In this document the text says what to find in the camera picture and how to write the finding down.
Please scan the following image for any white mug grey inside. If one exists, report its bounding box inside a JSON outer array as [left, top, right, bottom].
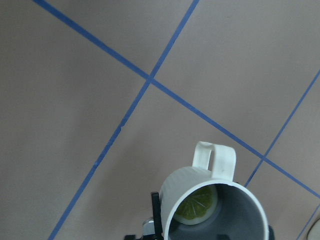
[[159, 141, 270, 240]]

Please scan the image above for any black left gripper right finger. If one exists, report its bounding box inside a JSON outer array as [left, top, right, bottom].
[[268, 225, 275, 240]]

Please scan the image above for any cream plastic basket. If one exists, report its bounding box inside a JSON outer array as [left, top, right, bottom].
[[306, 219, 320, 240]]

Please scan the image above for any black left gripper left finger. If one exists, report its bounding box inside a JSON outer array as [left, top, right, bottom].
[[124, 192, 163, 240]]

